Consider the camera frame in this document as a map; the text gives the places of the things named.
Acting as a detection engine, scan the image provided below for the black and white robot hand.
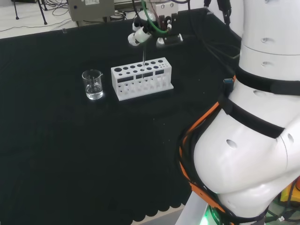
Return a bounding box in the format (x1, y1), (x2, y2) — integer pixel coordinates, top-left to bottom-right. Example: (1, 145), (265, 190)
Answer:
(127, 9), (184, 49)

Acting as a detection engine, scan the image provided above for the white test tube rack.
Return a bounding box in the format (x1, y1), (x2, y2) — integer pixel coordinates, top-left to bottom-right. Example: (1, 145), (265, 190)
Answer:
(110, 57), (175, 102)

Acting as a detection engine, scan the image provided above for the grey equipment box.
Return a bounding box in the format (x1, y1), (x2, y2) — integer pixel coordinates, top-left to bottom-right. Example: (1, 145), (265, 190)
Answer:
(67, 0), (116, 23)

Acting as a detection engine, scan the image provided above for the small clear glass beaker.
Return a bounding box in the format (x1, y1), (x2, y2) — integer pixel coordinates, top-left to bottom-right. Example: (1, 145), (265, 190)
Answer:
(81, 69), (105, 101)

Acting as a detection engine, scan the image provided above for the black tripod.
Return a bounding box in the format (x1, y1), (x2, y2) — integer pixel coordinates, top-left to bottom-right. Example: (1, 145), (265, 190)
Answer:
(11, 0), (49, 25)

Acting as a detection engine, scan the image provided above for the black table cloth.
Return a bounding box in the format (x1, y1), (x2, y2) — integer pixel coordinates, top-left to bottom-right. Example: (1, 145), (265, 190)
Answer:
(0, 7), (243, 223)

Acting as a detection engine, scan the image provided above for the yellow stop button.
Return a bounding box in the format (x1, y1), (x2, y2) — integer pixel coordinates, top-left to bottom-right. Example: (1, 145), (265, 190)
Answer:
(279, 178), (300, 203)

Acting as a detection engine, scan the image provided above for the green cable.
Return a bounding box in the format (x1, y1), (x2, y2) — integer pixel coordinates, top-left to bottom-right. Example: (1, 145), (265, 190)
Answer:
(140, 0), (170, 33)

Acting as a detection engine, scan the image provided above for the black cable with blue plug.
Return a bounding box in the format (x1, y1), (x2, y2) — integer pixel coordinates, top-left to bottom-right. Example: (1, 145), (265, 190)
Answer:
(221, 75), (236, 97)

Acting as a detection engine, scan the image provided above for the orange cable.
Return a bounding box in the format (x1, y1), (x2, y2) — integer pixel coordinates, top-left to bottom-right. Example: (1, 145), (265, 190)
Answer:
(179, 99), (227, 213)

